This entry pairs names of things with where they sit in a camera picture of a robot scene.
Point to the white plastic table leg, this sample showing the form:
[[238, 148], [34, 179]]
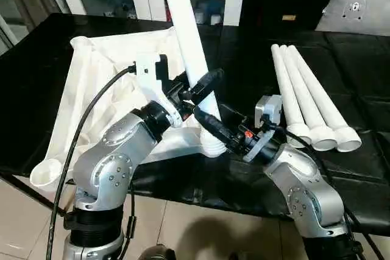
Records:
[[189, 44], [286, 83], [317, 89], [302, 89]]

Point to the right robot leg dark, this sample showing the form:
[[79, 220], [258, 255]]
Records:
[[236, 256]]

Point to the black table frame leg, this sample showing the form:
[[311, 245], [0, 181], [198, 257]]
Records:
[[30, 191]]

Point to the small white jar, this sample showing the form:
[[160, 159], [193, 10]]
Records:
[[199, 16], [216, 19]]

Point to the small tan label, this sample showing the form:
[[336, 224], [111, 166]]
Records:
[[289, 17]]

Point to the black work mat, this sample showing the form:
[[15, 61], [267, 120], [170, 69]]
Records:
[[350, 59]]

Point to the robot leg dark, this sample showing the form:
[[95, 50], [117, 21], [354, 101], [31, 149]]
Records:
[[157, 254], [236, 256]]

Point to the left robot leg dark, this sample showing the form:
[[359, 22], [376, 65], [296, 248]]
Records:
[[157, 254]]

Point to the white plastic table top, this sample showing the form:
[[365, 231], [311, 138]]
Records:
[[100, 59]]

